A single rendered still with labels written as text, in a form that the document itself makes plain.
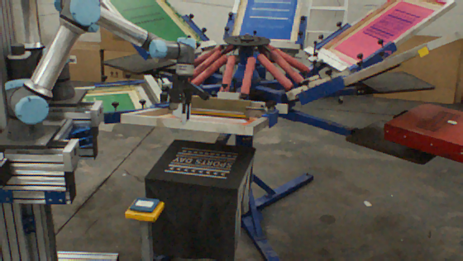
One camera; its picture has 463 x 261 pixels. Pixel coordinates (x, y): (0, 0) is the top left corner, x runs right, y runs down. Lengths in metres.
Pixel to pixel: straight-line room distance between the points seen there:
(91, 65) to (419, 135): 5.13
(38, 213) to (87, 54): 4.71
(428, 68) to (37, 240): 5.22
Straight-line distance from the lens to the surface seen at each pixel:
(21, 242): 2.87
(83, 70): 7.43
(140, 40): 2.44
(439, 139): 2.92
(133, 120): 2.50
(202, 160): 2.83
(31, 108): 2.20
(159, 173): 2.71
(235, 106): 2.97
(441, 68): 7.07
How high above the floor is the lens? 2.14
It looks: 24 degrees down
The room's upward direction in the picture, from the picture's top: straight up
